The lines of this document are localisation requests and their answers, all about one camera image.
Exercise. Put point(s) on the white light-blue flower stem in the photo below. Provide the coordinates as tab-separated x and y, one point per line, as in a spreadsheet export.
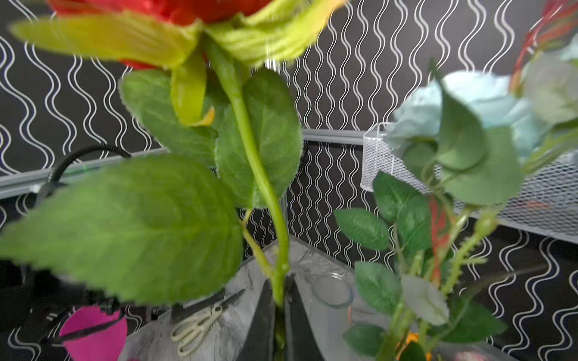
472	139

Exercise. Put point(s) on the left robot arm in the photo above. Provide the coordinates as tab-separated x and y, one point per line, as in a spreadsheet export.
35	256

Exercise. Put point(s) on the yellow rose stem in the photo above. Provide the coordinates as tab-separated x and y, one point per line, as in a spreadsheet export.
415	348

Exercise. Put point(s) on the red rose stem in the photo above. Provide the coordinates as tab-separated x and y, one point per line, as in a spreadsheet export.
173	225

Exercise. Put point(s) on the clear glass jar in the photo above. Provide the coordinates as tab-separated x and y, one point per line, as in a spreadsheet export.
332	290

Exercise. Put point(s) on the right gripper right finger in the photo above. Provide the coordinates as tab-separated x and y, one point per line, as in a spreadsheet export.
300	341

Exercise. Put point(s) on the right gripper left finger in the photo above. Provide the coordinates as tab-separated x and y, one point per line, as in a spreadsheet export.
260	341

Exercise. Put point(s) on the magenta silicone cup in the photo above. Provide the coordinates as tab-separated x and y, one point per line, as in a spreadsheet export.
95	336

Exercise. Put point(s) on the white mesh wall basket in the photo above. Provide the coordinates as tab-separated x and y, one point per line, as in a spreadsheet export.
545	203

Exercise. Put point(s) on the white handled scissors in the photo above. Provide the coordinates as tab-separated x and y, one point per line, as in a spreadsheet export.
190	333

